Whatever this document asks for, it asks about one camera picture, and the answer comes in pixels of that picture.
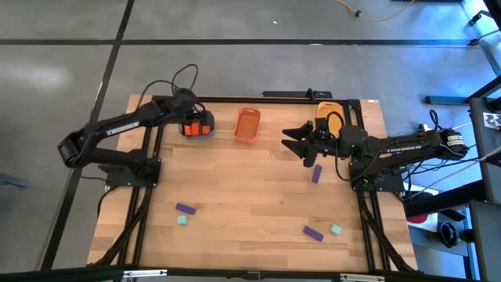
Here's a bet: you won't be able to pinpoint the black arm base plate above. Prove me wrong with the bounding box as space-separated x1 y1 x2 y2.
350 162 406 193
99 158 162 188

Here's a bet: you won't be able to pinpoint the black and white tag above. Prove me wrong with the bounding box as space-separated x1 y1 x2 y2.
483 111 501 130

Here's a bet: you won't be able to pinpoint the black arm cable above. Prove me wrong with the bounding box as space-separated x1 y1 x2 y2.
136 63 200 111
428 108 444 132

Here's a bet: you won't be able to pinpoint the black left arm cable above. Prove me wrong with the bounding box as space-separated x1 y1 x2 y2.
136 63 200 111

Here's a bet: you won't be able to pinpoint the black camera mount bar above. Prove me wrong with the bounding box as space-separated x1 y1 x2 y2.
261 89 333 99

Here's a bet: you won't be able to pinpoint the black diagonal bar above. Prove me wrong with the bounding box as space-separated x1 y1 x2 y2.
405 179 486 219

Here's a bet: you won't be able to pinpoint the grey metal furniture leg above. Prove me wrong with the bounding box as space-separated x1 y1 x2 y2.
467 9 501 78

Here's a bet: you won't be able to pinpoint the red round object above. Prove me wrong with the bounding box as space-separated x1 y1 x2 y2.
406 213 430 225

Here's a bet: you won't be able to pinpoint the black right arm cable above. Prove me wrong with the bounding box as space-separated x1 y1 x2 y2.
428 108 444 132

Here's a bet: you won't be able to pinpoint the orange plastic bin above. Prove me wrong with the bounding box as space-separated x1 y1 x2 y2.
233 107 262 144

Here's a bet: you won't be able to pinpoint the black headphones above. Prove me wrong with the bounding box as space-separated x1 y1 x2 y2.
438 221 460 248

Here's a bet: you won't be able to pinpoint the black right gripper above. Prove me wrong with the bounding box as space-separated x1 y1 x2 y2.
281 117 341 168

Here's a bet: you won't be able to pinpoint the yellow plastic bin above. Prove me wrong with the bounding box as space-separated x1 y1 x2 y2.
315 100 345 135

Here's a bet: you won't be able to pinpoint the silver metal bracket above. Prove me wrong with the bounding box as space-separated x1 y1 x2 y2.
339 273 386 282
123 269 168 279

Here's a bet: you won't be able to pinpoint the blue plastic bin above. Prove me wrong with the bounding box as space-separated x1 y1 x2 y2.
178 110 216 139

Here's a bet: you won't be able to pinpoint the black cable bundle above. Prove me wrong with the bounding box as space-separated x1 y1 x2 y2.
358 191 418 273
93 186 153 266

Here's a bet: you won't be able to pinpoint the black rig beam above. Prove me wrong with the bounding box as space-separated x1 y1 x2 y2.
0 265 501 282

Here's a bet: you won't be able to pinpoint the yellow floor cable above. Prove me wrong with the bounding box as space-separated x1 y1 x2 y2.
334 0 416 24

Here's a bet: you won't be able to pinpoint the black aluminium table frame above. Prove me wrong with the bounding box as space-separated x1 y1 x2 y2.
88 93 420 275

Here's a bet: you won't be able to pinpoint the grey metal floor bar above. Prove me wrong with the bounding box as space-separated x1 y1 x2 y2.
424 95 470 106

